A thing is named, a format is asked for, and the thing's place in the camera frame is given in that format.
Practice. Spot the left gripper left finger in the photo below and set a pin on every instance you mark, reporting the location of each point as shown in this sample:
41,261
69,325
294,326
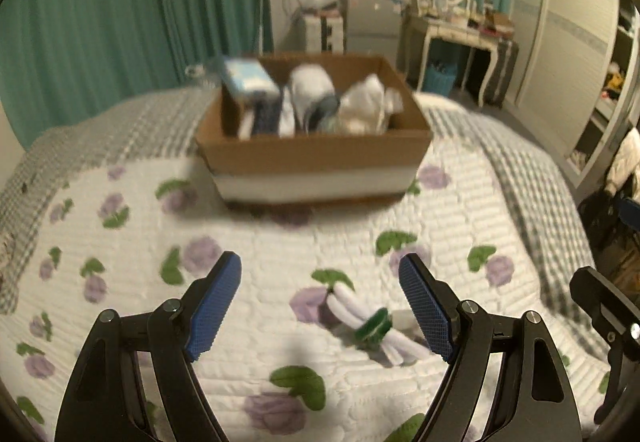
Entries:
104,399

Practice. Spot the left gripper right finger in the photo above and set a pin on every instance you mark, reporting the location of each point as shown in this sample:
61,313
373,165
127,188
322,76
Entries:
533,400

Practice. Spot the white green banded socks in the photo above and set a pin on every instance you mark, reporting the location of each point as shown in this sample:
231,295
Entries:
374,329

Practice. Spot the white sock pair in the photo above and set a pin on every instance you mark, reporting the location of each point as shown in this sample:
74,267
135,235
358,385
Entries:
366,107

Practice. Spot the brown cardboard box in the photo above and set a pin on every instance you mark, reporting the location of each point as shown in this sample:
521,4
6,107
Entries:
314,168

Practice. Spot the light blue tissue pack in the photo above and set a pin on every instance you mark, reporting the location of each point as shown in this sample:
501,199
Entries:
246,79

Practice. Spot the white navy floral tissue pack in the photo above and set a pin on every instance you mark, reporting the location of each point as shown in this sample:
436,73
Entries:
261,119

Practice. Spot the teal white towel package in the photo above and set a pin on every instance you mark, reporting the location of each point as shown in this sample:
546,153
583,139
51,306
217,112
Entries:
330,125

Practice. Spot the white sock with navy cuff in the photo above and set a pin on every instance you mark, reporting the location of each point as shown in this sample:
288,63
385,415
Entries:
308,96

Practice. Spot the white jacket on chair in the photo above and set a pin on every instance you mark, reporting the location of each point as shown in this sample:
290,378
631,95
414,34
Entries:
625,165

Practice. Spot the white floral quilted mat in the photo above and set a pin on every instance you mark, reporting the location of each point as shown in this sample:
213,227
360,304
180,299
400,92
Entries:
285,365

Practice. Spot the white louvered wardrobe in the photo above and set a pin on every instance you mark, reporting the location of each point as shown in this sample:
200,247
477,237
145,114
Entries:
571,84

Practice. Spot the grey checked bed sheet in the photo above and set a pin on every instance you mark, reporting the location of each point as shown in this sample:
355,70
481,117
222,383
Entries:
162,125

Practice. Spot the dark striped suitcase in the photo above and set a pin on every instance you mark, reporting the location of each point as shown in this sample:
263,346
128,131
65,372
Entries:
502,59

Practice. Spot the blue laundry basket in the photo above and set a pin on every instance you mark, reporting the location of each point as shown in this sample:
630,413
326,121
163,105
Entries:
440,78

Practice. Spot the clear water jug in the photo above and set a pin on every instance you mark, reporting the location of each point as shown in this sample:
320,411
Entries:
204,75

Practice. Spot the white dressing table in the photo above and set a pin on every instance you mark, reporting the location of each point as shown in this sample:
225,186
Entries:
428,38

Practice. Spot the silver mini fridge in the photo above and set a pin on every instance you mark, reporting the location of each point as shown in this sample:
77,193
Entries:
372,27

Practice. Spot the teal curtain left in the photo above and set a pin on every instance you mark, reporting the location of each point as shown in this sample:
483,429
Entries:
64,61

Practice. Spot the white suitcase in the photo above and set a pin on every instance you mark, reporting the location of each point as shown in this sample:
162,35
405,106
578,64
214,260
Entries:
321,34

